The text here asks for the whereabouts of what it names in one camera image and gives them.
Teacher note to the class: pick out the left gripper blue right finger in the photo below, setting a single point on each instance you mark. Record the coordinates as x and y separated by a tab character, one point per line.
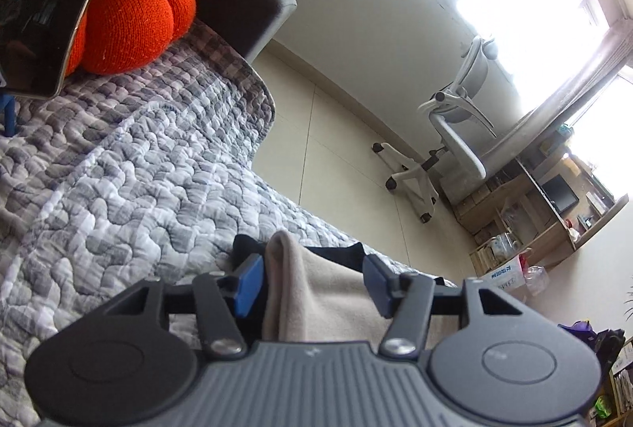
383	286

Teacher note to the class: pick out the cream black raglan sweatshirt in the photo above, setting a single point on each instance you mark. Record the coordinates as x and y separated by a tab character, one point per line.
309	294

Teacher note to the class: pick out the white blue paper bag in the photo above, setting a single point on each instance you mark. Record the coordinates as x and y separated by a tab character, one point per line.
510	275

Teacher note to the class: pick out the grey checked quilted bedcover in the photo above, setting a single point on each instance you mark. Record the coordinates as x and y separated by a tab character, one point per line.
145	174

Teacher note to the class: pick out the white grey office chair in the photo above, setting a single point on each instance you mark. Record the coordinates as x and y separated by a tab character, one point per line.
452	105

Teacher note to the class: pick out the wooden desk shelf unit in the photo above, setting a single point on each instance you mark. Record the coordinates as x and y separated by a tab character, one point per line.
510	213

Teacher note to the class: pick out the black laptop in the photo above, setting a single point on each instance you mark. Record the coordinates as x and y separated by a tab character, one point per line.
560	194

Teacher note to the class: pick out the purple plush toy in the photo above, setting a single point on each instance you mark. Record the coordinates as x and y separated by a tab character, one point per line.
582	330

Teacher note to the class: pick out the blue stool phone stand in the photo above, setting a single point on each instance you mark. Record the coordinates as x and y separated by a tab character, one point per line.
7	107

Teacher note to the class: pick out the right grey curtain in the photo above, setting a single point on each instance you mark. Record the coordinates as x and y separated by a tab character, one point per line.
614	51

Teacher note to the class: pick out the smartphone playing video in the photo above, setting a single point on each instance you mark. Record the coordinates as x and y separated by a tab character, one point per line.
36	42

